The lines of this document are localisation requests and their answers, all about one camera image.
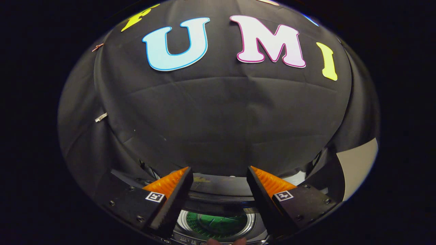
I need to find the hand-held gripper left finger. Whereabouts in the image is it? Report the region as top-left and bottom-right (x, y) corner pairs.
(98, 166), (194, 241)

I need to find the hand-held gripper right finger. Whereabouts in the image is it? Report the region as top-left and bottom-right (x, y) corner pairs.
(246, 166), (338, 239)

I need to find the green polo shirt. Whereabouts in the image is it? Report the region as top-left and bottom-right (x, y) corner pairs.
(186, 211), (249, 239)

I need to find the black backdrop cloth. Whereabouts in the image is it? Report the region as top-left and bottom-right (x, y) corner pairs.
(57, 0), (380, 205)

